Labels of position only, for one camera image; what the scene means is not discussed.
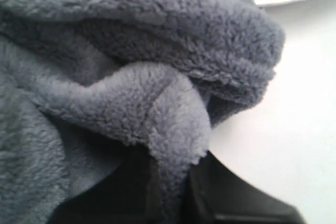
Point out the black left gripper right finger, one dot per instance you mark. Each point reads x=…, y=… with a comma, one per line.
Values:
x=214, y=194

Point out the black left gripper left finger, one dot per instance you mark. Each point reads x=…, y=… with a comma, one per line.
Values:
x=131, y=194

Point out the grey fleece towel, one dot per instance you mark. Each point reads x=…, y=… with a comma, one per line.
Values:
x=85, y=81

